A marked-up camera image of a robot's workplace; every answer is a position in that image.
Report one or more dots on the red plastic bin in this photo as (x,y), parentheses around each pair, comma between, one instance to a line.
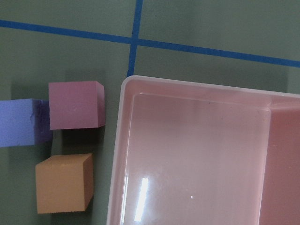
(191,153)

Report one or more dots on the magenta block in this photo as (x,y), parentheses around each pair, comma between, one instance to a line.
(76,105)

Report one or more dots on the far orange block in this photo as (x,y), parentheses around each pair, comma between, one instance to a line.
(64,183)

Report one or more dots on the far purple block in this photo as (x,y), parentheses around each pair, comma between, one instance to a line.
(24,122)

